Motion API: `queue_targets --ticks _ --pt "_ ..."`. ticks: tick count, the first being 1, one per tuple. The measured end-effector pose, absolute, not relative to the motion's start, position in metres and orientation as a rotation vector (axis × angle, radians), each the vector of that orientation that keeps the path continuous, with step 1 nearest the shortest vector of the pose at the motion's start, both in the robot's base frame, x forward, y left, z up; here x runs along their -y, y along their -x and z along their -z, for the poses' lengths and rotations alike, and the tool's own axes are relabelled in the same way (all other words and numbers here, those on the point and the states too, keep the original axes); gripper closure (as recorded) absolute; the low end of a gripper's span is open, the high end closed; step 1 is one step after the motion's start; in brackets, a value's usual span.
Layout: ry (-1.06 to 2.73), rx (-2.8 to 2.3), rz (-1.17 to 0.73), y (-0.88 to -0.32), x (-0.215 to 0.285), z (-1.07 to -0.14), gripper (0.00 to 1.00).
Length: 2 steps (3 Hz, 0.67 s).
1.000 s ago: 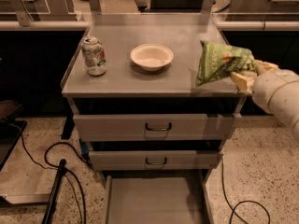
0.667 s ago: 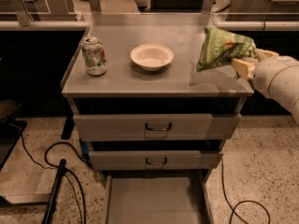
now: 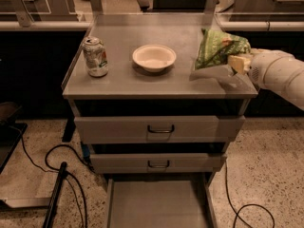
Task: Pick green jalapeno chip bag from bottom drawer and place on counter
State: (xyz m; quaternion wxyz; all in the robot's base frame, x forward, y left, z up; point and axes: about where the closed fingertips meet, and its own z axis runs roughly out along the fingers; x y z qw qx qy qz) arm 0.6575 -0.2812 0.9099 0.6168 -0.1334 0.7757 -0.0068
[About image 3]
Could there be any crushed soda can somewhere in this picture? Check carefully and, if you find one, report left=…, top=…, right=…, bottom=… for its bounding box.
left=82, top=36, right=108, bottom=77

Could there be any dark equipment at left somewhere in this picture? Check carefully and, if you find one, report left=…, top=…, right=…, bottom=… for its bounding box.
left=0, top=102, right=28, bottom=173

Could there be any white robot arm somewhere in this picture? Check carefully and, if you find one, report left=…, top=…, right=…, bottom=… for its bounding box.
left=228, top=48, right=304, bottom=110

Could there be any black cable floor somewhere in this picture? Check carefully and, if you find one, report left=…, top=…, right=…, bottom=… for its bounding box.
left=9, top=125, right=95, bottom=228
left=223, top=161, right=276, bottom=228

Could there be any middle grey drawer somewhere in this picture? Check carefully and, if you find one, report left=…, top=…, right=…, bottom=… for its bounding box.
left=90, top=153, right=226, bottom=174

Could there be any bottom open grey drawer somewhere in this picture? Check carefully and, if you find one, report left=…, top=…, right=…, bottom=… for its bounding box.
left=104, top=173, right=218, bottom=228

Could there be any grey drawer cabinet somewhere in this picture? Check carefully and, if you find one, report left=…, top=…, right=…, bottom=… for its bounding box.
left=60, top=12, right=260, bottom=228

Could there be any black cable right floor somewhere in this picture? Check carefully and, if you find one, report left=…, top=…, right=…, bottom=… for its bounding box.
left=223, top=161, right=276, bottom=228

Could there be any green jalapeno chip bag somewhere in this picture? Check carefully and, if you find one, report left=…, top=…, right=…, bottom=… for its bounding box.
left=194, top=28, right=251, bottom=70

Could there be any black bar on floor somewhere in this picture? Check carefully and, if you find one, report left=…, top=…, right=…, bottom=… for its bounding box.
left=43, top=161, right=67, bottom=228

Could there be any top grey drawer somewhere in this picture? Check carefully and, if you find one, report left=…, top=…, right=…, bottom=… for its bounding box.
left=74, top=116, right=245, bottom=144

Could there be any white horizontal rail pipe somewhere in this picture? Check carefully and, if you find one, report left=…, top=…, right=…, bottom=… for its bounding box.
left=0, top=21, right=304, bottom=31

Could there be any black cable left floor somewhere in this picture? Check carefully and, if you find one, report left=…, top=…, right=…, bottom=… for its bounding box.
left=9, top=125, right=95, bottom=228

